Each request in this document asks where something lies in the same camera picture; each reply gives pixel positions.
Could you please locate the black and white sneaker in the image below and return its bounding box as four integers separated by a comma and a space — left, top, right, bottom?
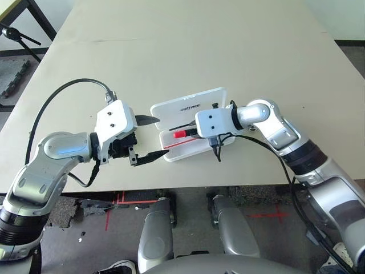
95, 259, 136, 274

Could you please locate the white plastic pencil case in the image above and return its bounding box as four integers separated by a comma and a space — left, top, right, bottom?
149, 87, 236, 163

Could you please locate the grey right robot leg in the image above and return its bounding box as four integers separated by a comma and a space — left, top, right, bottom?
206, 194, 261, 257

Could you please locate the black foam floor mat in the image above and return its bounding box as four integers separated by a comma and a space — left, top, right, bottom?
0, 58, 31, 99

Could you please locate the grey robot leg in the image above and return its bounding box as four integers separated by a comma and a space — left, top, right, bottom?
137, 196, 177, 273
206, 194, 261, 257

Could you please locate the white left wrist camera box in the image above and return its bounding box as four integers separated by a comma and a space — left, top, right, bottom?
94, 99, 138, 166

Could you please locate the black tripod stand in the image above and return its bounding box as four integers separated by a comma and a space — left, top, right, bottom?
0, 24, 42, 62

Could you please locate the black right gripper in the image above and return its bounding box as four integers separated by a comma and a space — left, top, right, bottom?
186, 102, 220, 128

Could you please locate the grey robot torso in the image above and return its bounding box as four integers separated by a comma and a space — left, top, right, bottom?
141, 253, 314, 274

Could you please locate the side table with black frame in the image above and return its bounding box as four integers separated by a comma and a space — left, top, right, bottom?
0, 0, 58, 43

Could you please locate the dark speckled floor mat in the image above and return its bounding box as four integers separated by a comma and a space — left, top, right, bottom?
228, 185, 307, 205

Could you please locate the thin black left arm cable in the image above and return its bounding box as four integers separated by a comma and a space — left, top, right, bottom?
67, 159, 100, 188

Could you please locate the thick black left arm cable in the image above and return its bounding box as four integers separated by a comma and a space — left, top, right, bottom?
27, 78, 117, 165

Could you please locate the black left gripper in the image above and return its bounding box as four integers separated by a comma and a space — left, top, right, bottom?
108, 114, 169, 168

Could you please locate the grey floor pad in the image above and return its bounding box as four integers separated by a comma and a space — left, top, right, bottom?
305, 229, 319, 247

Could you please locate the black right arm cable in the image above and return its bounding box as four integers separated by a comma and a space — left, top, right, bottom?
209, 134, 360, 274

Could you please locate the torn dark foam piece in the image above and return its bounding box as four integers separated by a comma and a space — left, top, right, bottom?
45, 196, 79, 229
81, 199, 115, 216

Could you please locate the black marker with red cap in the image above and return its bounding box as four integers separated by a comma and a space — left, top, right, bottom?
173, 130, 200, 140

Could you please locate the white perforated clog shoe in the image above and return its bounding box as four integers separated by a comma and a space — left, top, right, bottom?
332, 242, 350, 266

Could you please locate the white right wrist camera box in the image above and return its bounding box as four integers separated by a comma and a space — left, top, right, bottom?
194, 107, 238, 138

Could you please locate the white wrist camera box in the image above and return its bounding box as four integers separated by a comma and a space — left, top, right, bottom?
194, 107, 238, 138
94, 99, 138, 166

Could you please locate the grey left robot leg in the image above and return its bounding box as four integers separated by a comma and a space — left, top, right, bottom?
137, 196, 177, 273

